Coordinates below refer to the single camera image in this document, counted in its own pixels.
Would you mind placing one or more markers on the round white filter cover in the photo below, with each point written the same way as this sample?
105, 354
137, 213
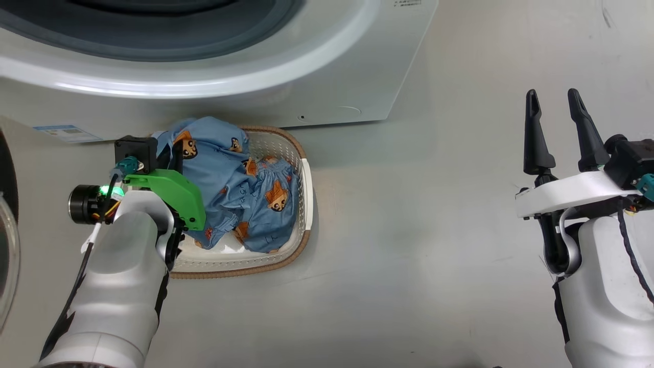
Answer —
348, 111

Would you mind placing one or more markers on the cream perforated laundry basket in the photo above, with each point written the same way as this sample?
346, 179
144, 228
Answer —
286, 153

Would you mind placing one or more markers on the blue bear-print shirt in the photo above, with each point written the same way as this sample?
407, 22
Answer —
214, 168

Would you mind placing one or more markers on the washing machine glass door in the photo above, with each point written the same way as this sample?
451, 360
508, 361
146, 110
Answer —
6, 168

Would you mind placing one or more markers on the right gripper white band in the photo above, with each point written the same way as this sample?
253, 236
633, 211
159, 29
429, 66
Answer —
572, 191

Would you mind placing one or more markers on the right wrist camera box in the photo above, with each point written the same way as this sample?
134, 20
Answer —
631, 158

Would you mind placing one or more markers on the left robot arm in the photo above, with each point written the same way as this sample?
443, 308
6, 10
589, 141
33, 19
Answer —
117, 286

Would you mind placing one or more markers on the white front-load washing machine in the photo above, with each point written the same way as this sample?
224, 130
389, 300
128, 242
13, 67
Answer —
332, 76

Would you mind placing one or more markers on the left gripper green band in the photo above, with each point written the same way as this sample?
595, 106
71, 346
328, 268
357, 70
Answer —
173, 191

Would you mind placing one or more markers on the blue energy label sticker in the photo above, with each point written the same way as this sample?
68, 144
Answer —
66, 134

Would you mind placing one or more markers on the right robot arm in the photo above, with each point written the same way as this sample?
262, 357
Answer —
603, 286

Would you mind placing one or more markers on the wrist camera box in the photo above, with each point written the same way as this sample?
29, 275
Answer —
631, 158
135, 151

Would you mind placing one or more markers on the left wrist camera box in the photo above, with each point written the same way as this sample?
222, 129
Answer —
135, 151

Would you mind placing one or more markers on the blue bear-print shorts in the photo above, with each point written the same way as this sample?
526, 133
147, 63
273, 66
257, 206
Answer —
276, 204

